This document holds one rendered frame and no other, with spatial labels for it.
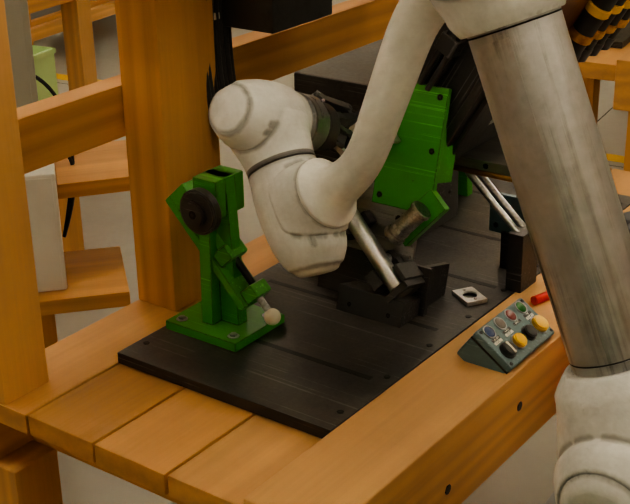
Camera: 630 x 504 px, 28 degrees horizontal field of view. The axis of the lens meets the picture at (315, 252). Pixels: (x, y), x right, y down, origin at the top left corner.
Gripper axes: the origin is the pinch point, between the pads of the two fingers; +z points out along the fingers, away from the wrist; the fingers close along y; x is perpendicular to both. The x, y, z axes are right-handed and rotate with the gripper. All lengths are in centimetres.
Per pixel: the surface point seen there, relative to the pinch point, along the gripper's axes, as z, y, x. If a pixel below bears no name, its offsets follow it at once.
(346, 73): 13.4, 17.4, 3.5
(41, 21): 343, 304, 274
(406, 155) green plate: 4.4, -4.9, -1.9
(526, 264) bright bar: 23.5, -27.6, -3.8
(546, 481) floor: 126, -57, 56
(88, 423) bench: -40, -24, 45
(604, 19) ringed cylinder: 17.5, -2.1, -38.5
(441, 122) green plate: 3.4, -4.3, -10.4
